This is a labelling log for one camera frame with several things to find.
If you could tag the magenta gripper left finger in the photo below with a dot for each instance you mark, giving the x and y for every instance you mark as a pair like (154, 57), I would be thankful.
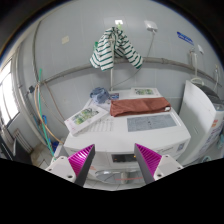
(74, 168)

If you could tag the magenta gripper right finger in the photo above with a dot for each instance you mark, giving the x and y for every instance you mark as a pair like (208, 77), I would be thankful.
(154, 166)

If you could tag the brown folded towel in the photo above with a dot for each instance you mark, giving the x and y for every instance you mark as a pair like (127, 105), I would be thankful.
(139, 106)

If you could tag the white washing machine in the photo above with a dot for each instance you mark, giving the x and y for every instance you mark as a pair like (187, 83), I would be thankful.
(115, 137)
(202, 112)

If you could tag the white illustrated booklet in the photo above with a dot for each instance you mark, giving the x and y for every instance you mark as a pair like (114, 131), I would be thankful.
(84, 118)

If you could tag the white illustrated card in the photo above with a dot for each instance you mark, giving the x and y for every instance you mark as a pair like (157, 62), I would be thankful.
(144, 92)

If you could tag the blue grey crumpled cloth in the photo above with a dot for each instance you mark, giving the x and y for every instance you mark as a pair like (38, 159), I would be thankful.
(99, 95)

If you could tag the small blue card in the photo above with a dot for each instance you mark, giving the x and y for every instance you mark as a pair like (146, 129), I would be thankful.
(114, 96)

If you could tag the green white striped cloth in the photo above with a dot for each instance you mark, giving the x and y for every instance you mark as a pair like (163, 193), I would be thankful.
(114, 43)

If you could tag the grey vertical pipe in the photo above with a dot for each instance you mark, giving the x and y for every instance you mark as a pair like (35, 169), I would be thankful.
(21, 97)

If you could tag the window with frame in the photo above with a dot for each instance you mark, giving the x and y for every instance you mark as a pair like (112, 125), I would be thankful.
(8, 105)

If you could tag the grey horizontal wall pipe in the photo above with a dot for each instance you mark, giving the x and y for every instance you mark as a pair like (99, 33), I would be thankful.
(152, 60)

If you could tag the blue wall sign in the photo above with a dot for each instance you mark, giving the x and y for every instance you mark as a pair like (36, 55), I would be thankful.
(185, 38)

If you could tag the white wall socket box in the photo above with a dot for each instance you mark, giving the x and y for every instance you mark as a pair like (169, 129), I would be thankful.
(151, 26)

